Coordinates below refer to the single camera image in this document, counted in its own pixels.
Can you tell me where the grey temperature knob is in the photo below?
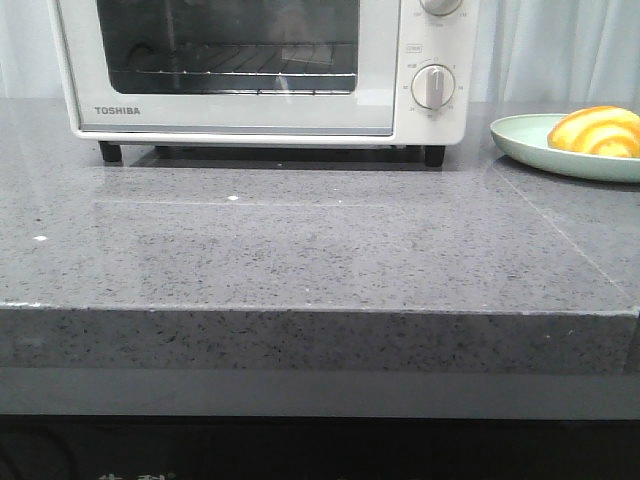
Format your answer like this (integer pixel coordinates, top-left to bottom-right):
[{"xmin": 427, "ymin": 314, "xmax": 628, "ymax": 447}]
[{"xmin": 420, "ymin": 0, "xmax": 462, "ymax": 17}]

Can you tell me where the light green plate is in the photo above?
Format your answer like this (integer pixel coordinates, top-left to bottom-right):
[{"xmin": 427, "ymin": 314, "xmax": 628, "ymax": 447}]
[{"xmin": 490, "ymin": 113, "xmax": 639, "ymax": 185}]

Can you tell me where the orange striped croissant bread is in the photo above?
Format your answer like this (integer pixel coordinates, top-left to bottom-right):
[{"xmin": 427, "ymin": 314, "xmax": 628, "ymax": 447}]
[{"xmin": 547, "ymin": 106, "xmax": 639, "ymax": 158}]

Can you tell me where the grey timer knob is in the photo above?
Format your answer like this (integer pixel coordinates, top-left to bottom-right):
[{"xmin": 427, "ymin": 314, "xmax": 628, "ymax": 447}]
[{"xmin": 411, "ymin": 64, "xmax": 455, "ymax": 110}]

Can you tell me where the white Toshiba toaster oven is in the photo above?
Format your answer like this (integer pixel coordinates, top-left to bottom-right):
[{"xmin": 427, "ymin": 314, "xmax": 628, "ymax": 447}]
[{"xmin": 49, "ymin": 1, "xmax": 480, "ymax": 167}]

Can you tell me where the metal wire oven rack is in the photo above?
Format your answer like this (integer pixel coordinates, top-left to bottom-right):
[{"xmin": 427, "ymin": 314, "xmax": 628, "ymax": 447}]
[{"xmin": 109, "ymin": 43, "xmax": 358, "ymax": 95}]

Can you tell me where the glass oven door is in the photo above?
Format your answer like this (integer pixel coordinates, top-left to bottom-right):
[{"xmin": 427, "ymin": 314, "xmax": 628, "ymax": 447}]
[{"xmin": 51, "ymin": 1, "xmax": 401, "ymax": 136}]

